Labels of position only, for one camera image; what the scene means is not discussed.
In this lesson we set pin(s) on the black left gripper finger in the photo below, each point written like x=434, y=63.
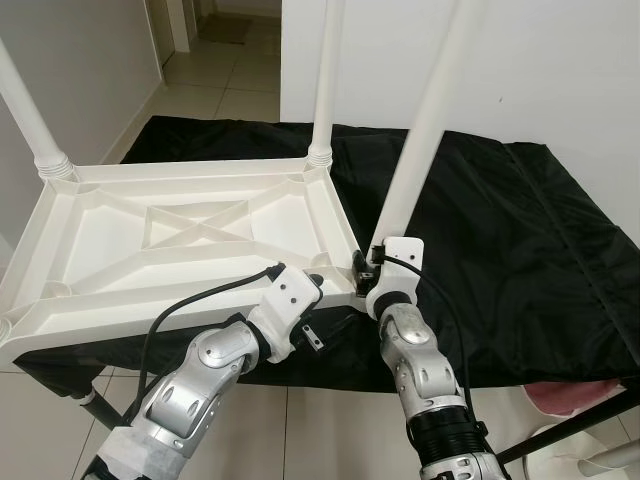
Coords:
x=312, y=280

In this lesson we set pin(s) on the white plastic table top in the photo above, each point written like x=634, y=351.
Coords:
x=180, y=240

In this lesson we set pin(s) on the white plastic table leg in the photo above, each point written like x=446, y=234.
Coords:
x=430, y=110
x=325, y=80
x=30, y=110

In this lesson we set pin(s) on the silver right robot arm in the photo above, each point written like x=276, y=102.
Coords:
x=425, y=375

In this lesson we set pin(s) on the black cloth table cover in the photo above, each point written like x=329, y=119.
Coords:
x=520, y=260

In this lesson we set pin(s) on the pink cushion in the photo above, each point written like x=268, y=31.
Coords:
x=570, y=396

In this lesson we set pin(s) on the white floor fan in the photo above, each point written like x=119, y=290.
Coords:
x=590, y=458

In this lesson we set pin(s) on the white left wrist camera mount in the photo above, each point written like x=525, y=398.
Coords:
x=285, y=298

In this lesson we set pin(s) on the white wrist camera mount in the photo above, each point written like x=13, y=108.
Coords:
x=400, y=255
x=285, y=298

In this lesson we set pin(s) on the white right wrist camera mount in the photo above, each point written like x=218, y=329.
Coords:
x=400, y=255

